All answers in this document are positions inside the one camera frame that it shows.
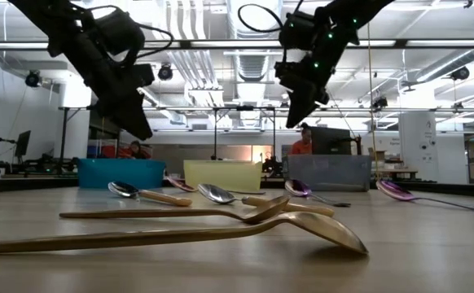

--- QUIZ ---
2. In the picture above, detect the small black monitor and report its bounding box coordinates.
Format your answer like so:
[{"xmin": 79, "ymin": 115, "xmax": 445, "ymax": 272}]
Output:
[{"xmin": 15, "ymin": 129, "xmax": 33, "ymax": 158}]

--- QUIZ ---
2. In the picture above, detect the red storage bin rack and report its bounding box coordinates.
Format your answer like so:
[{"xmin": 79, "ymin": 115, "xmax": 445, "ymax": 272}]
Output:
[{"xmin": 86, "ymin": 138, "xmax": 153, "ymax": 160}]

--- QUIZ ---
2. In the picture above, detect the silver spoon with wooden handle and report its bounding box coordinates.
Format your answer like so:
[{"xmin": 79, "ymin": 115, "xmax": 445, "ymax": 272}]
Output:
[
  {"xmin": 198, "ymin": 182, "xmax": 336, "ymax": 218},
  {"xmin": 107, "ymin": 181, "xmax": 194, "ymax": 208}
]

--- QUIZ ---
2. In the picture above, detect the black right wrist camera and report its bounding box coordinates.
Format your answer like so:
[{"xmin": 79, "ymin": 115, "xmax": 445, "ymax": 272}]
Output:
[{"xmin": 278, "ymin": 11, "xmax": 324, "ymax": 52}]

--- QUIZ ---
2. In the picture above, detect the iridescent spoon with teal handle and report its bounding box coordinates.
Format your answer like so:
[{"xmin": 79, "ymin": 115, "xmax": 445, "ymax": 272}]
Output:
[
  {"xmin": 375, "ymin": 179, "xmax": 474, "ymax": 216},
  {"xmin": 284, "ymin": 178, "xmax": 352, "ymax": 208},
  {"xmin": 165, "ymin": 175, "xmax": 267, "ymax": 195}
]

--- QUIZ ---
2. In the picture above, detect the black aluminium table frame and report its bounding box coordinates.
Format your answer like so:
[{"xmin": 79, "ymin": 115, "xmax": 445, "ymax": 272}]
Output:
[{"xmin": 0, "ymin": 177, "xmax": 474, "ymax": 199}]

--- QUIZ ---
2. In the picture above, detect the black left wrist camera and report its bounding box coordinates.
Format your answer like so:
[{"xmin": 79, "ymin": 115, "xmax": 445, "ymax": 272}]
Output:
[{"xmin": 93, "ymin": 7, "xmax": 147, "ymax": 57}]

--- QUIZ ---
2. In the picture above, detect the ceiling light strip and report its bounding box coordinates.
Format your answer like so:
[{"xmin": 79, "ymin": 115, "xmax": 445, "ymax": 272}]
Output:
[
  {"xmin": 0, "ymin": 42, "xmax": 50, "ymax": 50},
  {"xmin": 406, "ymin": 39, "xmax": 474, "ymax": 47},
  {"xmin": 358, "ymin": 39, "xmax": 397, "ymax": 47}
]

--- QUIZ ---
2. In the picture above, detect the white ventilation duct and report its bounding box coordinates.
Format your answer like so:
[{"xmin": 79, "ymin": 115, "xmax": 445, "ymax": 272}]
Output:
[{"xmin": 138, "ymin": 85, "xmax": 187, "ymax": 125}]

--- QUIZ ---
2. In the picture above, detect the grey plastic bin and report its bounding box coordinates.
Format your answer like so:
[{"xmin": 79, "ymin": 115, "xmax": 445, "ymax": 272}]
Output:
[{"xmin": 285, "ymin": 153, "xmax": 373, "ymax": 193}]

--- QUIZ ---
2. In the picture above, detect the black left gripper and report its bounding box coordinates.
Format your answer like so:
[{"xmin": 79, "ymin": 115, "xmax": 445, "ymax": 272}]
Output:
[{"xmin": 55, "ymin": 30, "xmax": 156, "ymax": 141}]

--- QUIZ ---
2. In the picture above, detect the white ceiling light fixture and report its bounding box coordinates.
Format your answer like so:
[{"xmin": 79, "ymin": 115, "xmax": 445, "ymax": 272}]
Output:
[{"xmin": 182, "ymin": 69, "xmax": 226, "ymax": 109}]

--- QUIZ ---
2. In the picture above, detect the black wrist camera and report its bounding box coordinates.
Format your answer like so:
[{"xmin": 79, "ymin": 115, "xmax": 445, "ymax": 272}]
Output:
[
  {"xmin": 93, "ymin": 7, "xmax": 147, "ymax": 57},
  {"xmin": 278, "ymin": 11, "xmax": 324, "ymax": 52}
]

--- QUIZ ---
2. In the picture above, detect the yellow plastic bin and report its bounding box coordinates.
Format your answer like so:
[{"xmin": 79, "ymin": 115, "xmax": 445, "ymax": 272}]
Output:
[{"xmin": 182, "ymin": 159, "xmax": 264, "ymax": 194}]

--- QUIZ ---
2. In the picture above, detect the black overhead beam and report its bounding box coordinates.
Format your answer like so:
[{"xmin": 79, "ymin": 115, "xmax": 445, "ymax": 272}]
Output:
[{"xmin": 0, "ymin": 39, "xmax": 474, "ymax": 52}]

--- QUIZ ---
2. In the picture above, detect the slender gold spoon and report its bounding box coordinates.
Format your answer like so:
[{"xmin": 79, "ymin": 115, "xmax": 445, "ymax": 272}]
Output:
[
  {"xmin": 0, "ymin": 210, "xmax": 371, "ymax": 256},
  {"xmin": 59, "ymin": 195, "xmax": 292, "ymax": 225}
]

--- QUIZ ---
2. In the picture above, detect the blue plastic bin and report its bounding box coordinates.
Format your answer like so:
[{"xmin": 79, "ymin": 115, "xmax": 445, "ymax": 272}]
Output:
[{"xmin": 77, "ymin": 157, "xmax": 167, "ymax": 190}]

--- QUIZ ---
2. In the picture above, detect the wooden workbench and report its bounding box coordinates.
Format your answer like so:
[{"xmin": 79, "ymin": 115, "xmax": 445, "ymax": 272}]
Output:
[{"xmin": 377, "ymin": 167, "xmax": 419, "ymax": 182}]

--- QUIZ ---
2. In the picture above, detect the cardboard box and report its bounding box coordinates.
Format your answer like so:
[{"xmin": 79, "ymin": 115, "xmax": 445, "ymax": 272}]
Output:
[{"xmin": 367, "ymin": 146, "xmax": 387, "ymax": 163}]

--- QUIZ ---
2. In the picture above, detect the silver ventilation duct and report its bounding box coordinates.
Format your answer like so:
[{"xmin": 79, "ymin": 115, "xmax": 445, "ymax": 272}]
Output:
[{"xmin": 414, "ymin": 47, "xmax": 474, "ymax": 85}]

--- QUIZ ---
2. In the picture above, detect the person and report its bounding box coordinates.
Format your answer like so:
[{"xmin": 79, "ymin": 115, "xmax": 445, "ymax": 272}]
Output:
[
  {"xmin": 118, "ymin": 140, "xmax": 152, "ymax": 160},
  {"xmin": 288, "ymin": 121, "xmax": 314, "ymax": 155}
]

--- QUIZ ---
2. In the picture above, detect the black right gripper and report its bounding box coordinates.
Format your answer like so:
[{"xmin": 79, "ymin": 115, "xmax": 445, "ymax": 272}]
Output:
[{"xmin": 275, "ymin": 11, "xmax": 360, "ymax": 129}]

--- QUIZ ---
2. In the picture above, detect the black left wrist camera cable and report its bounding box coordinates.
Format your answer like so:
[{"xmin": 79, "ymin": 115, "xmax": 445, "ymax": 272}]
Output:
[{"xmin": 137, "ymin": 22, "xmax": 176, "ymax": 59}]

